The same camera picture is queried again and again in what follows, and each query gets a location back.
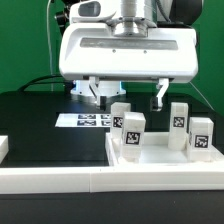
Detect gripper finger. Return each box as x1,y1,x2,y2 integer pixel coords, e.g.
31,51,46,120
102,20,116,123
89,77,106,110
150,78,169,112

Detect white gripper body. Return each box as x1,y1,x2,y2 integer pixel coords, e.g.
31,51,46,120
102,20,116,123
59,23,198,83

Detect white square table top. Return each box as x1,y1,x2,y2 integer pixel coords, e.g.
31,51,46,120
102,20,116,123
105,132,224,166

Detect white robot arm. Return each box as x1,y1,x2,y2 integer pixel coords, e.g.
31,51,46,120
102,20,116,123
59,0,203,111

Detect sheet with fiducial markers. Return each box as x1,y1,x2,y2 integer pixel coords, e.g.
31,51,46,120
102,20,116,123
55,113,111,127

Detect white U-shaped obstacle fence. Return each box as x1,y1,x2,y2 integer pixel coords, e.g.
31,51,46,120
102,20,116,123
0,134,224,195

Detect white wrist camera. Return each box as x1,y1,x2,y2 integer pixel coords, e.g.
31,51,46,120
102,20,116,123
69,0,118,23

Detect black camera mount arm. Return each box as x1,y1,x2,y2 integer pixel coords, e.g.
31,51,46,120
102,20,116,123
55,0,73,33

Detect white hanging cable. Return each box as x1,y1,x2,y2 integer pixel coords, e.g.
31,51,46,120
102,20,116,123
46,0,56,93

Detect black cables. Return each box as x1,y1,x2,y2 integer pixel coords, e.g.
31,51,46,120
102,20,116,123
18,74,74,93

